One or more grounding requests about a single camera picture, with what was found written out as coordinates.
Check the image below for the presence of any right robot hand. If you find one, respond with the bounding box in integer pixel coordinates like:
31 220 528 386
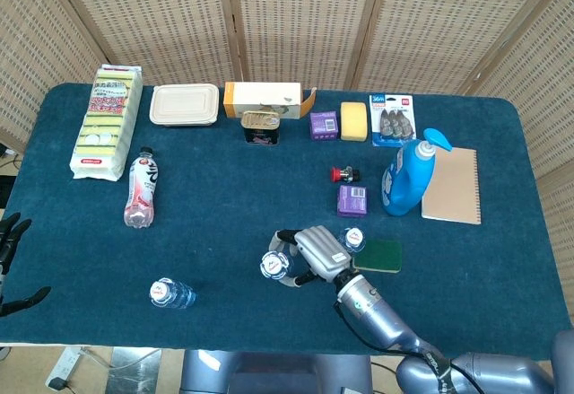
267 224 353 288

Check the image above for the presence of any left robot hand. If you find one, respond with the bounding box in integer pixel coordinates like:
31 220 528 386
0 213 52 319

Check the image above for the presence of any clear water bottle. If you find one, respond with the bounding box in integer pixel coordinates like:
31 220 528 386
260 237 300 284
338 227 369 254
148 276 197 310

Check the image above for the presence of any small purple box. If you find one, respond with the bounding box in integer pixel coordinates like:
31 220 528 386
309 110 339 141
336 185 370 218

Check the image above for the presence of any green yellow scouring sponge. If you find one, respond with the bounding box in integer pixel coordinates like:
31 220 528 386
352 239 404 275

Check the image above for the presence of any red emergency stop button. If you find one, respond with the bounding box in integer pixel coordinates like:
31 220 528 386
330 166 363 184

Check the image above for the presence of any blue detergent jug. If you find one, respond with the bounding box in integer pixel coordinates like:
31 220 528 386
380 127 455 217

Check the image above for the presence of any blue table cloth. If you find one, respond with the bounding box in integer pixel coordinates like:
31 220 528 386
0 82 573 362

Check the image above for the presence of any black luncheon meat can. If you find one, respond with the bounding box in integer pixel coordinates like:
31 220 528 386
240 110 282 146

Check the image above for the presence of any plain yellow sponge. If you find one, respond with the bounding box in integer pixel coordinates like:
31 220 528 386
340 101 370 142

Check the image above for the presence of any grey robot torso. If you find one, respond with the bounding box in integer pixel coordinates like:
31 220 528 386
178 348 373 394

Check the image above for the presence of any white power strip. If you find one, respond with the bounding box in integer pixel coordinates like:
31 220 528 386
44 346 82 389

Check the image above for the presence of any pink drink bottle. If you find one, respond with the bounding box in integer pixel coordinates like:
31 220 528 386
123 145 162 229

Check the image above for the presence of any brown spiral notebook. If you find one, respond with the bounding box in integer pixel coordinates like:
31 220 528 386
421 145 483 226

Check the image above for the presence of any yellow sponge multipack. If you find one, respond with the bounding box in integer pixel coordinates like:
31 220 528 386
69 64 144 183

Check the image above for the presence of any correction tape blister pack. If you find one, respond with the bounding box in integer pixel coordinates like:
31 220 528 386
369 93 418 148

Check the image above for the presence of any yellow white carton box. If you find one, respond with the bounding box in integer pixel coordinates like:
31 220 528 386
222 81 317 120

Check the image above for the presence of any beige lidded food container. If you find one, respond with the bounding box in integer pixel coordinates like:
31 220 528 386
149 83 221 128

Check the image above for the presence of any woven folding screen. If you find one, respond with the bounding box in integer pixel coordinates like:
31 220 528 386
0 0 574 350

